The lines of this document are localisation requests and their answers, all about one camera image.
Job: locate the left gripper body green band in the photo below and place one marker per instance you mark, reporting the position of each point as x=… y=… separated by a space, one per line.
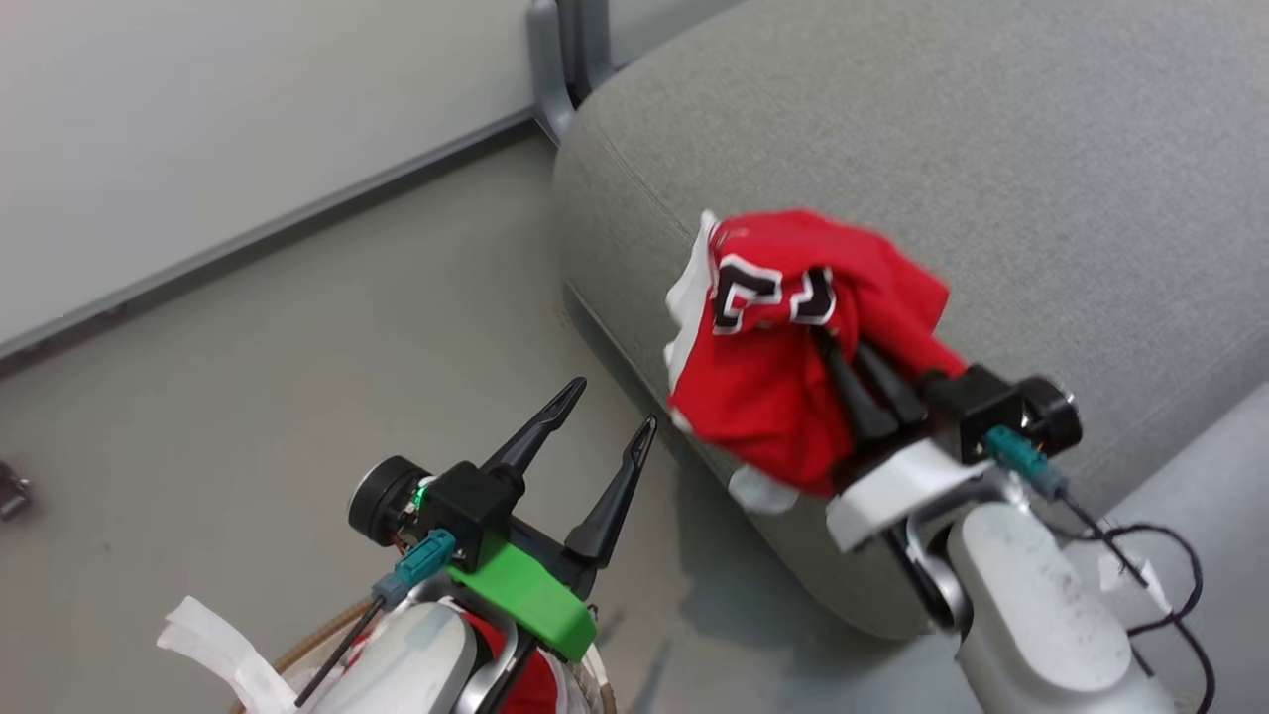
x=525 y=595

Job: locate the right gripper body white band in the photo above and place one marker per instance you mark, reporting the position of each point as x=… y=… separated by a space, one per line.
x=897 y=486

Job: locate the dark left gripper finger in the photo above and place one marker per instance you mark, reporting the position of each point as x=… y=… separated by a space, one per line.
x=535 y=431
x=615 y=496

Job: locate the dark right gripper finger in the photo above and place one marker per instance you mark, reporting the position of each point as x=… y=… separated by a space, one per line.
x=892 y=382
x=855 y=397

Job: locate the red white basketball jersey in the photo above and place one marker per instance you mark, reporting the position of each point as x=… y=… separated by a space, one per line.
x=763 y=387

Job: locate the grey fabric sofa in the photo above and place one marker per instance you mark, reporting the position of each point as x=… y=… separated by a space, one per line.
x=991 y=178

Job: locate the white tape strip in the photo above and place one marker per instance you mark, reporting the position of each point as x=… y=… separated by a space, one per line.
x=223 y=650

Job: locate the small dark floor object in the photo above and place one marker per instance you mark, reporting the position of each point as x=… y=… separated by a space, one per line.
x=10 y=491

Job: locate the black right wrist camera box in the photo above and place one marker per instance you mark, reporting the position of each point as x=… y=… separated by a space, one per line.
x=991 y=407

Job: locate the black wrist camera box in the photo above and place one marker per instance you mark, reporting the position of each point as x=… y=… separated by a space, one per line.
x=451 y=501
x=991 y=407

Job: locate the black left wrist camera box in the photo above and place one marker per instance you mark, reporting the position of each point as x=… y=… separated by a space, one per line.
x=451 y=501

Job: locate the grey metal frame post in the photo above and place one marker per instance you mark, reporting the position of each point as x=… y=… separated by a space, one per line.
x=555 y=69

